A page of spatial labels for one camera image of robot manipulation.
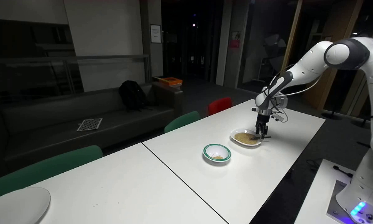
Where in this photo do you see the grey sofa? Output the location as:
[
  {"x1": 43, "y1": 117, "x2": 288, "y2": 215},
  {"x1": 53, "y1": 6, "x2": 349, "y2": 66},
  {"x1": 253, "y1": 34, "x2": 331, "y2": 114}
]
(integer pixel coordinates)
[{"x1": 0, "y1": 84, "x2": 184, "y2": 166}]

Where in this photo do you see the wide green chair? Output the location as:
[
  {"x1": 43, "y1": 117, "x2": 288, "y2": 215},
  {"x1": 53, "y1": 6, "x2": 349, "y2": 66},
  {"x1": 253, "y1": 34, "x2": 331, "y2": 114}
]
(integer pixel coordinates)
[{"x1": 0, "y1": 144, "x2": 104, "y2": 201}]

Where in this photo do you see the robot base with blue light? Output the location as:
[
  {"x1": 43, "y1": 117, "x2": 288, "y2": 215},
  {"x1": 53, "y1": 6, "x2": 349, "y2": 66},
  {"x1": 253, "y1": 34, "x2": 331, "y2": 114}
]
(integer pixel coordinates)
[{"x1": 327, "y1": 179, "x2": 373, "y2": 224}]

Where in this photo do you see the bowl with food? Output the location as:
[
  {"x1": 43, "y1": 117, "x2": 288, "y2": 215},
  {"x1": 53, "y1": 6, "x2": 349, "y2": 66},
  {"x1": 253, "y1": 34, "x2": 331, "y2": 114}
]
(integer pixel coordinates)
[{"x1": 229, "y1": 128, "x2": 263, "y2": 148}]

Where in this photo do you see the white plate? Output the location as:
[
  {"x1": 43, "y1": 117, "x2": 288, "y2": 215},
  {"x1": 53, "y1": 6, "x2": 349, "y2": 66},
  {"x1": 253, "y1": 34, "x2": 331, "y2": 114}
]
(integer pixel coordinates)
[{"x1": 0, "y1": 185, "x2": 52, "y2": 224}]

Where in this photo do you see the black backpack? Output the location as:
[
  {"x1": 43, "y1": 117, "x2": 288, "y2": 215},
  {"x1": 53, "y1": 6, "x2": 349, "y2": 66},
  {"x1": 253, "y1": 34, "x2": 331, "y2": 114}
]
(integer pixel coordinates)
[{"x1": 118, "y1": 79, "x2": 148, "y2": 112}]

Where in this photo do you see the brown granular food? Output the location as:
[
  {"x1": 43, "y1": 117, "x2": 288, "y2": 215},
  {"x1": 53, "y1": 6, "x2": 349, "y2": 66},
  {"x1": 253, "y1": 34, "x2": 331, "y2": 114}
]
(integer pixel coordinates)
[{"x1": 235, "y1": 132, "x2": 258, "y2": 144}]

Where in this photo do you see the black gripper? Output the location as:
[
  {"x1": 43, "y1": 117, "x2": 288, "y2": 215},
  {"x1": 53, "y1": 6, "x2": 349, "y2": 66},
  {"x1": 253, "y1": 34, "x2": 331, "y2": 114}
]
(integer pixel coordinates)
[{"x1": 255, "y1": 109, "x2": 272, "y2": 138}]

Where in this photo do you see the paper wall notice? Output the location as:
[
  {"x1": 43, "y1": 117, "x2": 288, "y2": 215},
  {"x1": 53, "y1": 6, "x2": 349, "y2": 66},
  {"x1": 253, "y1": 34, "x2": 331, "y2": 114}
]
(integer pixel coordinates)
[{"x1": 150, "y1": 23, "x2": 163, "y2": 44}]

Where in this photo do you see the small green chair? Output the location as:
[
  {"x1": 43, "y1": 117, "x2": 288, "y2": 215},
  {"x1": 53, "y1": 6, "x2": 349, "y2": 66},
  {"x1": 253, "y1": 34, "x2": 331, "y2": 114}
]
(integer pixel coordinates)
[{"x1": 164, "y1": 109, "x2": 204, "y2": 134}]

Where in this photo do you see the black dumbbell shaped tool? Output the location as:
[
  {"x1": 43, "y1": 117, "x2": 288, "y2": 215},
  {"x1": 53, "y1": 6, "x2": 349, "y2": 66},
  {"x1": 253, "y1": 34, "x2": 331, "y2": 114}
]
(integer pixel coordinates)
[{"x1": 332, "y1": 164, "x2": 354, "y2": 179}]

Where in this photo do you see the orange lidded bin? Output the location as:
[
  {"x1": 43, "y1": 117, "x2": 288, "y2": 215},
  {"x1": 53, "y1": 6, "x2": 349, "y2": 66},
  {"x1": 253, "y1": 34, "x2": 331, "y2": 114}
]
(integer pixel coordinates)
[{"x1": 158, "y1": 76, "x2": 184, "y2": 89}]

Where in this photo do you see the red chair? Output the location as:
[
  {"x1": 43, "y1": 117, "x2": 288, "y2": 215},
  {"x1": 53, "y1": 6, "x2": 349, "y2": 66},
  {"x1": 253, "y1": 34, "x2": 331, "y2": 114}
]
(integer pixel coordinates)
[{"x1": 206, "y1": 97, "x2": 234, "y2": 115}]

